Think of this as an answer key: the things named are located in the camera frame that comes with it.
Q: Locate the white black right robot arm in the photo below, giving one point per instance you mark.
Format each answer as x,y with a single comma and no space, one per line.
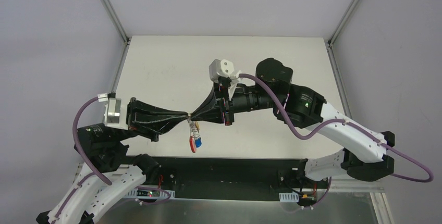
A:
306,112

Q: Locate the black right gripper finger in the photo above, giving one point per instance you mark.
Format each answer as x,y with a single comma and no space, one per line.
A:
209,107
213,115

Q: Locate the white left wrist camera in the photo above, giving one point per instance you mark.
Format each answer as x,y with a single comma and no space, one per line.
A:
112,109

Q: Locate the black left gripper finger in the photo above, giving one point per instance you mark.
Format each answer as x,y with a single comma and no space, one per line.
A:
145,112
152,128

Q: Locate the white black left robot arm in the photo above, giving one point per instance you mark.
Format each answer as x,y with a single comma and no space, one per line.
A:
108,174

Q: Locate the right aluminium frame post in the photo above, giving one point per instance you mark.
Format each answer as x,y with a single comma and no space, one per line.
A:
343,21

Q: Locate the left white cable duct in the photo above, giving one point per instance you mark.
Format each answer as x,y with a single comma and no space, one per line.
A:
150,194

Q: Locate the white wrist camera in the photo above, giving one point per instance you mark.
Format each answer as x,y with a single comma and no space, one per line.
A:
223,73
112,109

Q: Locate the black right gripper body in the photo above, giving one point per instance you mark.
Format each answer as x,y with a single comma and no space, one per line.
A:
224,105

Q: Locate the steel key holder red handle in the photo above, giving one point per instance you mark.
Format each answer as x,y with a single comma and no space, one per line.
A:
194,134

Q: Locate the right white cable duct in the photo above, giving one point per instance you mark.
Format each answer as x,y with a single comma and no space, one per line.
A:
290,197

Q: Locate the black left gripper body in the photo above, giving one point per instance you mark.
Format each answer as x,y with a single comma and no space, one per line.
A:
130,114

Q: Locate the key with blue tag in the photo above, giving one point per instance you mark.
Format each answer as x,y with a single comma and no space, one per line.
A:
198,142

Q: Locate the key with yellow tag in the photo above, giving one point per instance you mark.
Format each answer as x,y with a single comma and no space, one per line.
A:
197,125

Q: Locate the left aluminium frame post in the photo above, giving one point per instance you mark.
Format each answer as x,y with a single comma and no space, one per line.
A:
115,21

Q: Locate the white cable duct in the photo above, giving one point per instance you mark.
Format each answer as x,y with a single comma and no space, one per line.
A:
290,197
150,194

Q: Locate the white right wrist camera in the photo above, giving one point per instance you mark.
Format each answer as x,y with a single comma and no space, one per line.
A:
223,73

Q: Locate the aluminium frame post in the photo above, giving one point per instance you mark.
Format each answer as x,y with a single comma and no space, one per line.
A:
343,21
115,21

